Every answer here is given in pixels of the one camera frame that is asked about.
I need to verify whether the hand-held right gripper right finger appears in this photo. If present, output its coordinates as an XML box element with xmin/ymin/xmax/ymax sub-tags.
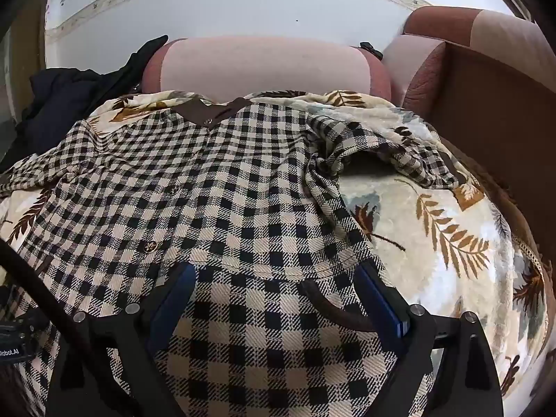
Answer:
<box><xmin>353</xmin><ymin>263</ymin><xmax>505</xmax><ymax>417</ymax></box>

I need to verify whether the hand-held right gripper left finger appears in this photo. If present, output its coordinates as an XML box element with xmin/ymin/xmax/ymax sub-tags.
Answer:
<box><xmin>46</xmin><ymin>263</ymin><xmax>197</xmax><ymax>417</ymax></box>

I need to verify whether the black and beige checked coat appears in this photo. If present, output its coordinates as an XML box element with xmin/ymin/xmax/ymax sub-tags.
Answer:
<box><xmin>0</xmin><ymin>98</ymin><xmax>472</xmax><ymax>417</ymax></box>

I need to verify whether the leaf print blanket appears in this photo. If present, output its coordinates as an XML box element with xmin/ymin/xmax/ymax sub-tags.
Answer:
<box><xmin>0</xmin><ymin>89</ymin><xmax>549</xmax><ymax>404</ymax></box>

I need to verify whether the dark jacket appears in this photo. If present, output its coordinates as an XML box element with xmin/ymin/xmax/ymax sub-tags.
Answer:
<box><xmin>0</xmin><ymin>35</ymin><xmax>169</xmax><ymax>172</ymax></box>

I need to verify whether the pink and brown sofa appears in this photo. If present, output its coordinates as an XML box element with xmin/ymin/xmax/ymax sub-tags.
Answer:
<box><xmin>141</xmin><ymin>6</ymin><xmax>556</xmax><ymax>279</ymax></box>

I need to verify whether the black cable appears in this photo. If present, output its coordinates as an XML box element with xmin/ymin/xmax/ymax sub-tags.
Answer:
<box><xmin>0</xmin><ymin>238</ymin><xmax>88</xmax><ymax>357</ymax></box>

